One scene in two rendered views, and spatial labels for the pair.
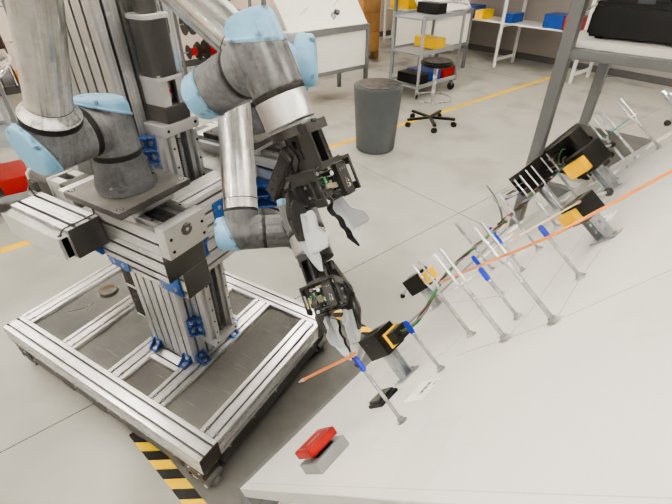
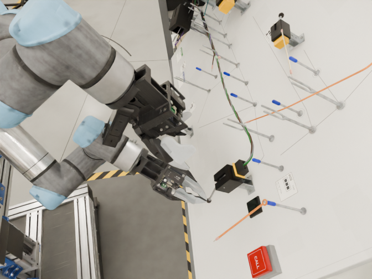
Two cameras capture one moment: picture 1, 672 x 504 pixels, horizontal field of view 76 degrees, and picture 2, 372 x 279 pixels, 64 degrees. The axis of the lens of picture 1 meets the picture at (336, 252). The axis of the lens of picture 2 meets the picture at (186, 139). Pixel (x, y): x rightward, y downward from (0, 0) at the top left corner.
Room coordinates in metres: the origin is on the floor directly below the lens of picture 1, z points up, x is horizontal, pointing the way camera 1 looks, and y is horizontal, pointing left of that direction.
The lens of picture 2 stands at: (0.25, 0.23, 1.75)
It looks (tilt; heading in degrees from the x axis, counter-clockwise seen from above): 49 degrees down; 320
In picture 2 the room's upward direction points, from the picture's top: 9 degrees counter-clockwise
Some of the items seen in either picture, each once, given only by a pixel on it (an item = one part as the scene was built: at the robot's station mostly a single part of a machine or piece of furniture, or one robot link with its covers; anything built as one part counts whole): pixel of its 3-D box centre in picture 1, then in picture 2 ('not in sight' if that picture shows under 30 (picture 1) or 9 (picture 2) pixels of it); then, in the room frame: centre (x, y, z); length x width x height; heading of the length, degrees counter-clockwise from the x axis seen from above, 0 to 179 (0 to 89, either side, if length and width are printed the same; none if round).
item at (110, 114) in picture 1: (105, 123); not in sight; (1.01, 0.55, 1.33); 0.13 x 0.12 x 0.14; 152
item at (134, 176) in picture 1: (121, 167); not in sight; (1.02, 0.55, 1.21); 0.15 x 0.15 x 0.10
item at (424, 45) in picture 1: (429, 48); not in sight; (6.18, -1.24, 0.54); 0.99 x 0.50 x 1.08; 132
